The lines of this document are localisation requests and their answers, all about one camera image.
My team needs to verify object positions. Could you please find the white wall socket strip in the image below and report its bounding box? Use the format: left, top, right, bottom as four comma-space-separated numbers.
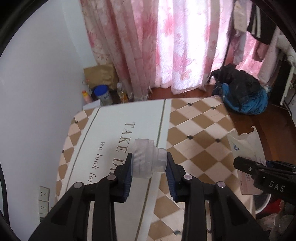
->
38, 186, 50, 220

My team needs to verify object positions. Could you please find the clear plastic bottle cap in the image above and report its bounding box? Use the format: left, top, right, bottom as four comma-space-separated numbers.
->
131, 138, 167, 179

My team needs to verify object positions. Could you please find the orange small bottle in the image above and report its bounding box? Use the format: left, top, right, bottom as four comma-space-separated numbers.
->
82, 90, 93, 104

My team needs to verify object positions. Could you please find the white torn envelope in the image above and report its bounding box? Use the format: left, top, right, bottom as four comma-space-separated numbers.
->
226, 126, 266, 195

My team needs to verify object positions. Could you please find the white round trash bin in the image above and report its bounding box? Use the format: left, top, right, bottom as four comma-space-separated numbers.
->
253, 193, 271, 214

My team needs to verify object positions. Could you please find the yellow liquid bottle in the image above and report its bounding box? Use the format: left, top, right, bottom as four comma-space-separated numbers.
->
116, 82, 128, 103

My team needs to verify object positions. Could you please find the pink floral curtain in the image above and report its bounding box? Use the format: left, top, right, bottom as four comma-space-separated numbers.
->
78, 0, 262, 102

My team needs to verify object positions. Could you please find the hanging clothes rack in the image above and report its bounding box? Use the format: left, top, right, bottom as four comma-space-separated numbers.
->
228, 1, 295, 107

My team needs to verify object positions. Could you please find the brown paper bag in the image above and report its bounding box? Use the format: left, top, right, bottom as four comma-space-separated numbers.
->
84, 64, 119, 90

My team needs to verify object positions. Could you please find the blue lid white jar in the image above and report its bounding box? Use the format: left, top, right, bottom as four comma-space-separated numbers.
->
93, 85, 113, 106

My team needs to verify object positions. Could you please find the blue black clothes pile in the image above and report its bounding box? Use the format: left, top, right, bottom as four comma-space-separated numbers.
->
210, 64, 268, 115

